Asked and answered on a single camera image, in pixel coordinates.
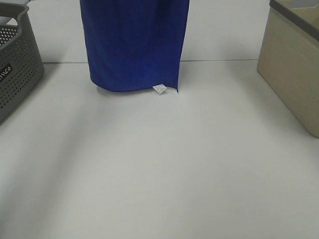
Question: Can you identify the blue microfibre towel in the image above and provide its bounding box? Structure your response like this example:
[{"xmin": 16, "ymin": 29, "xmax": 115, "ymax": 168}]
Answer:
[{"xmin": 80, "ymin": 0, "xmax": 189, "ymax": 93}]

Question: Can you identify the beige storage bin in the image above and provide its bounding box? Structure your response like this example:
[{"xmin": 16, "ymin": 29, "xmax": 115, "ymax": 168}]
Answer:
[{"xmin": 257, "ymin": 0, "xmax": 319, "ymax": 137}]

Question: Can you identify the grey perforated plastic basket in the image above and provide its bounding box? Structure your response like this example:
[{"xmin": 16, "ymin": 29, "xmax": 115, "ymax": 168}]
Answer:
[{"xmin": 0, "ymin": 2, "xmax": 44, "ymax": 121}]

